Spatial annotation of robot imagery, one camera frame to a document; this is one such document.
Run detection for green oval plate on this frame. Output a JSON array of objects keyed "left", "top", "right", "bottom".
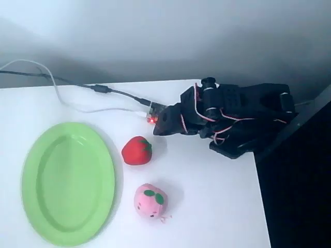
[{"left": 21, "top": 122, "right": 116, "bottom": 247}]

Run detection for black cable with ferrite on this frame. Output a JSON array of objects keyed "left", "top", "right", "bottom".
[{"left": 0, "top": 69, "right": 152, "bottom": 106}]

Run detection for pink plush peach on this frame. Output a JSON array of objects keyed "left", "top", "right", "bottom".
[{"left": 133, "top": 182, "right": 169, "bottom": 220}]

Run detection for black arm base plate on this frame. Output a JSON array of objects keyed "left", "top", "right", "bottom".
[{"left": 208, "top": 138, "right": 256, "bottom": 160}]

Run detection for circuit board with red LED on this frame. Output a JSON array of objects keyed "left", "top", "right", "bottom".
[{"left": 144, "top": 102, "right": 168, "bottom": 125}]

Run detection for black slanted desk bar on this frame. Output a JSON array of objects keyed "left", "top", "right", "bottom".
[{"left": 254, "top": 84, "right": 331, "bottom": 161}]

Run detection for red and white servo wire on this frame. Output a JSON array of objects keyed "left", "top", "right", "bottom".
[{"left": 180, "top": 82, "right": 288, "bottom": 146}]

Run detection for red plush strawberry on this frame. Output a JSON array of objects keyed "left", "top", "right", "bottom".
[{"left": 121, "top": 135, "right": 153, "bottom": 165}]

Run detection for black and white cables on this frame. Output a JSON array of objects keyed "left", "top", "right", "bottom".
[{"left": 0, "top": 59, "right": 148, "bottom": 117}]

